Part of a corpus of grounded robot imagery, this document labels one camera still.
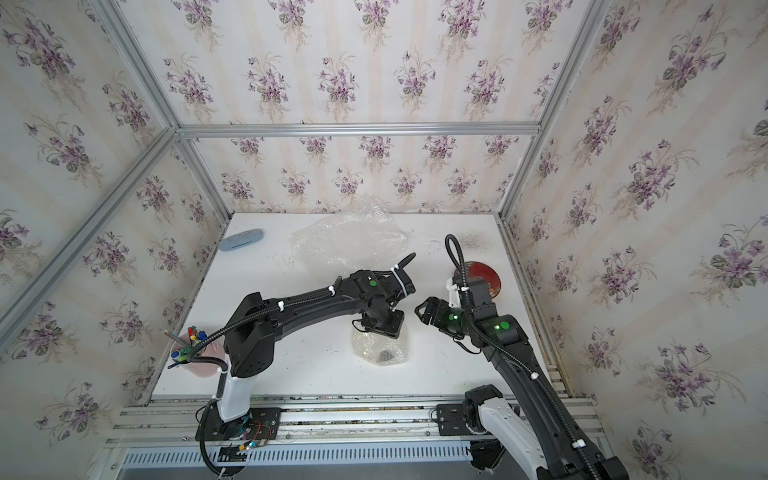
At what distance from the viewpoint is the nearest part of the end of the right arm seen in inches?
25.4

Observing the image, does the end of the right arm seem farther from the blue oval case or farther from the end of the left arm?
the blue oval case

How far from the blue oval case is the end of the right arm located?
2.45ft

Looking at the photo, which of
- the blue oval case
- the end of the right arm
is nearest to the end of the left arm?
the end of the right arm

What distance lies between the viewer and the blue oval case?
3.60 ft
